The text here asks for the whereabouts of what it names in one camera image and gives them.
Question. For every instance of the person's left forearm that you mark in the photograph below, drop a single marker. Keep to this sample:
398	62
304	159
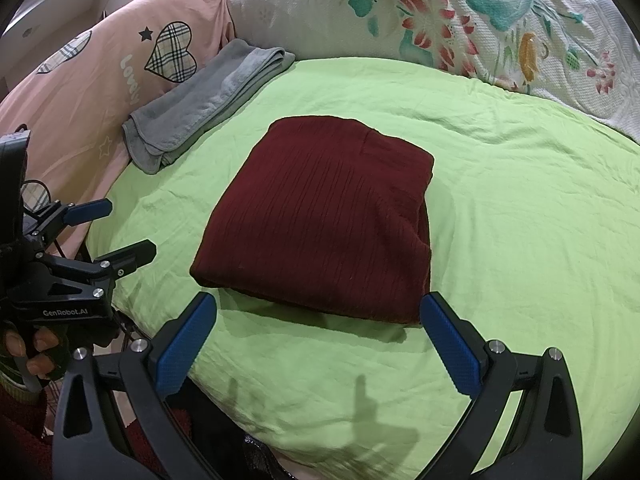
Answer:
22	430

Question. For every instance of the maroon knit sweater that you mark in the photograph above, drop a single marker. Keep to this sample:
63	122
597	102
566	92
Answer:
325	215

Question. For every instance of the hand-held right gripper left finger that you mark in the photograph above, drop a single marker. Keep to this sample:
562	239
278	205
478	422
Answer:
185	350

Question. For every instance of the pink heart print quilt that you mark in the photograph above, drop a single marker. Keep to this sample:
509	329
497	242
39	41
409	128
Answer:
75	125

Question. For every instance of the dark cloth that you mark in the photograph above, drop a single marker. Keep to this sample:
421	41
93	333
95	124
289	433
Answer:
225	440

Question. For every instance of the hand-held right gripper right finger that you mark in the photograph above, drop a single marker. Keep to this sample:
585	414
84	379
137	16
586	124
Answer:
450	345

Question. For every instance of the light green bed sheet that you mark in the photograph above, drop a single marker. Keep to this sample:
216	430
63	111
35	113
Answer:
500	240

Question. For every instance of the person's left hand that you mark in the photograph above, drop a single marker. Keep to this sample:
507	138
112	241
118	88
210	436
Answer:
37	347

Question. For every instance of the white cabinet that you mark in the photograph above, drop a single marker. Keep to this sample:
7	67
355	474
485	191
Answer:
60	5

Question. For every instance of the folded grey towel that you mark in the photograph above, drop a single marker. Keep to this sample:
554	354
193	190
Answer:
205	105

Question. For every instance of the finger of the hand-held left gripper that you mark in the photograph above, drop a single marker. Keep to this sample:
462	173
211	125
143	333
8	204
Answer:
127	257
87	212

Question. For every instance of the white floral quilt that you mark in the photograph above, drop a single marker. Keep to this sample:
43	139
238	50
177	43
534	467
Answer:
450	20

